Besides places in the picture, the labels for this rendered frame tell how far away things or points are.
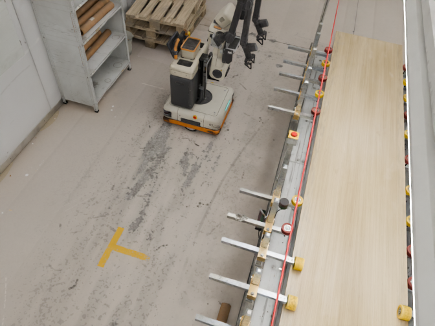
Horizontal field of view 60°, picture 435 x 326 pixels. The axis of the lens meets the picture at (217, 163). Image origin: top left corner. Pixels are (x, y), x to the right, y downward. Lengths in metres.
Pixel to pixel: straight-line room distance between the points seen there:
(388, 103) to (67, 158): 3.19
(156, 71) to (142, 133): 1.14
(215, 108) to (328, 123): 1.37
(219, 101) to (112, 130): 1.24
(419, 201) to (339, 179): 1.96
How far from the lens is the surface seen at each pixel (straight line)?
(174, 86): 4.01
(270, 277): 2.73
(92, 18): 4.35
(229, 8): 3.65
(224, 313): 3.17
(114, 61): 5.14
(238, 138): 4.29
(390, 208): 2.97
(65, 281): 3.49
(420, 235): 0.98
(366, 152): 3.24
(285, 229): 2.59
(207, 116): 4.10
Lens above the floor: 3.09
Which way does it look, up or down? 50 degrees down
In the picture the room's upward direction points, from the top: 6 degrees clockwise
